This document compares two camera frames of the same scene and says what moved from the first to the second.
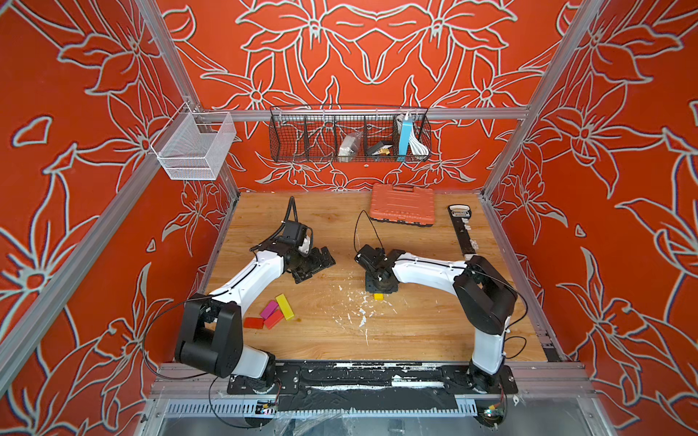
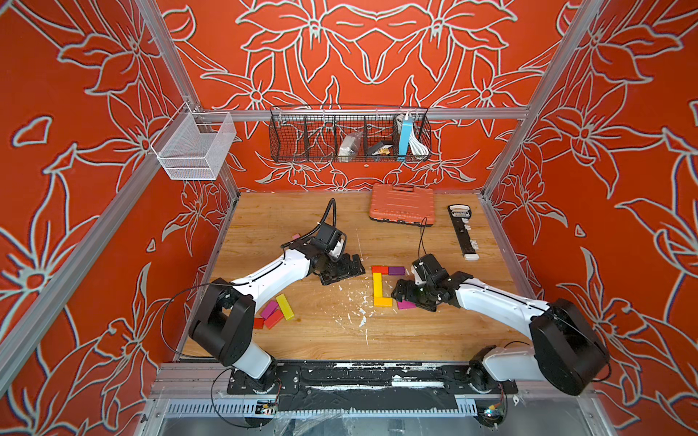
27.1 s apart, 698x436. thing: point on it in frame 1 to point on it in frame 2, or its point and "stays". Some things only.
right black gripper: x=370 y=290 to x=409 y=285
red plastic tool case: x=402 y=204 stays
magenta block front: x=269 y=310 stays
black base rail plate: x=371 y=386 stays
